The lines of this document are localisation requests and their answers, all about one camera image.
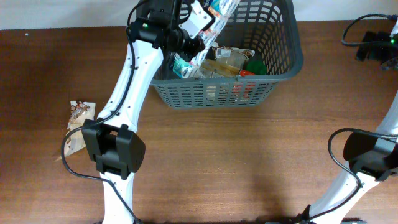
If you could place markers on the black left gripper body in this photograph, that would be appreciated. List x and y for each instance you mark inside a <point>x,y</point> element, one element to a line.
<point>187,45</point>

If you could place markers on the small brown paper snack bag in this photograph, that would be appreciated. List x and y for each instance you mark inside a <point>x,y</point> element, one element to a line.
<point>80,111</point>

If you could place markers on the beige brown coffee pouch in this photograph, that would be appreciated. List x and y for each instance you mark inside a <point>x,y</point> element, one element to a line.
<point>233,56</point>

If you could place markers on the green lidded jar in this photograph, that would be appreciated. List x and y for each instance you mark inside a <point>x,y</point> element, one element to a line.
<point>256,67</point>

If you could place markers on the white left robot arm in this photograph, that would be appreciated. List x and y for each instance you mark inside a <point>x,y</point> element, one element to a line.
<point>161,29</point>

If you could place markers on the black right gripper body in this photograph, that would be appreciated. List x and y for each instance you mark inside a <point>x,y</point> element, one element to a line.
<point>384,49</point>

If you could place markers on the Kleenex tissue multipack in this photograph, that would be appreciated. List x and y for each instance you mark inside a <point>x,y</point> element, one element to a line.
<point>222,11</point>

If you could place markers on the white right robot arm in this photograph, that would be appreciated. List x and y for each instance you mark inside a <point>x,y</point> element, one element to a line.
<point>370,158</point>

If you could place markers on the grey plastic basket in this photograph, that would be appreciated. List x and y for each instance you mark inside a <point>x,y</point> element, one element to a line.
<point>269,28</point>

